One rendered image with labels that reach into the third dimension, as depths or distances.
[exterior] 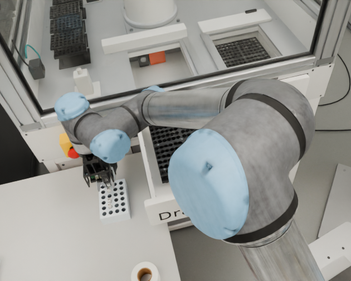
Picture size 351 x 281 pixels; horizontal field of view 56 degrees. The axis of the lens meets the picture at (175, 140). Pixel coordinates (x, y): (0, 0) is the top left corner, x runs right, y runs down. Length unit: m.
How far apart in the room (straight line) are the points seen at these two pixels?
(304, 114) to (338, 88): 2.23
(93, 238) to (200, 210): 0.66
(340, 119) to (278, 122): 2.03
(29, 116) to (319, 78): 0.93
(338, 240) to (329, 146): 1.27
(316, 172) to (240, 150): 1.74
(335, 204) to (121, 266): 1.30
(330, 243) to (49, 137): 0.87
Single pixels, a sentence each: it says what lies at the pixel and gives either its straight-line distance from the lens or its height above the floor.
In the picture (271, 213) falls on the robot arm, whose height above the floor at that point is 1.30.
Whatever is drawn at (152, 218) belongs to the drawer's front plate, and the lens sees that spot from 0.89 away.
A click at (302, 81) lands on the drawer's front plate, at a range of 1.17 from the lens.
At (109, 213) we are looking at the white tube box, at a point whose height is 0.79.
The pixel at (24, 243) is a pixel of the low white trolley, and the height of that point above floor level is 0.76.
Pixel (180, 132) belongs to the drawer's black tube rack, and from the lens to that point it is 1.00.
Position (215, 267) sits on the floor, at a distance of 1.74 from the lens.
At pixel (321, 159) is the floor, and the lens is 2.16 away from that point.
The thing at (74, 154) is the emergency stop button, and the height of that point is 0.88.
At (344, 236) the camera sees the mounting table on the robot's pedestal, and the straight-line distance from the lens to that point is 1.03.
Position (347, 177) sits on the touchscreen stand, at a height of 0.04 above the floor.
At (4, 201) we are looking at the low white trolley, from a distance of 1.22.
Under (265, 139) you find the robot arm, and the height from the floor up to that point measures 1.35.
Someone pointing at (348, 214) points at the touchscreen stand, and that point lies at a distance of 1.94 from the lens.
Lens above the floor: 1.64
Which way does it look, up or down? 49 degrees down
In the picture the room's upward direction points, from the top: 8 degrees counter-clockwise
